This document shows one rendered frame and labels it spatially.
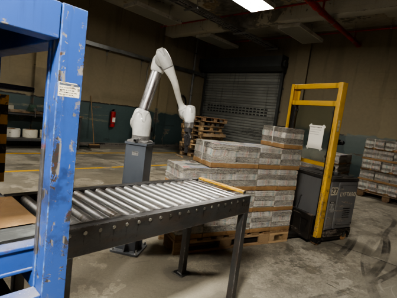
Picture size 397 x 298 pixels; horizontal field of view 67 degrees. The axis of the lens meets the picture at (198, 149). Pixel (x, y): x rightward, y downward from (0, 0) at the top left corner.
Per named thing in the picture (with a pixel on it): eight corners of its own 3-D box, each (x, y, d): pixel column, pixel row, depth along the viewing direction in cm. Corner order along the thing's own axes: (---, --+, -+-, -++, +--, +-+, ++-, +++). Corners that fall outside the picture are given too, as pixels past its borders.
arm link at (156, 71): (129, 129, 275) (126, 127, 296) (146, 135, 281) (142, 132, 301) (156, 48, 273) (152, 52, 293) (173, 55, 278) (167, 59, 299)
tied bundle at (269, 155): (237, 162, 344) (239, 142, 342) (257, 163, 358) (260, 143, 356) (257, 169, 311) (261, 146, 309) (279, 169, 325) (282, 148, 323)
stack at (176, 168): (157, 238, 311) (166, 158, 302) (247, 230, 368) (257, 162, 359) (172, 255, 277) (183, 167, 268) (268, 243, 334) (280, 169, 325)
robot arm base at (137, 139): (124, 141, 258) (124, 134, 258) (134, 139, 280) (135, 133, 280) (144, 143, 255) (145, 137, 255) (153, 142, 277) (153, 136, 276)
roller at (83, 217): (55, 200, 162) (56, 191, 161) (100, 230, 130) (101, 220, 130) (45, 201, 158) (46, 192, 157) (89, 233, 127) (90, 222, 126)
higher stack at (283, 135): (246, 230, 367) (262, 124, 354) (265, 228, 382) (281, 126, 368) (267, 243, 334) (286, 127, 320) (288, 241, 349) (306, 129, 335)
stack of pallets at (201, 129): (201, 153, 1081) (206, 116, 1067) (223, 158, 1023) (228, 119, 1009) (176, 154, 977) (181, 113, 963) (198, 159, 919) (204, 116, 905)
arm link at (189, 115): (196, 122, 282) (192, 122, 295) (198, 106, 281) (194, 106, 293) (185, 121, 279) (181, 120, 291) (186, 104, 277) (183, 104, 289)
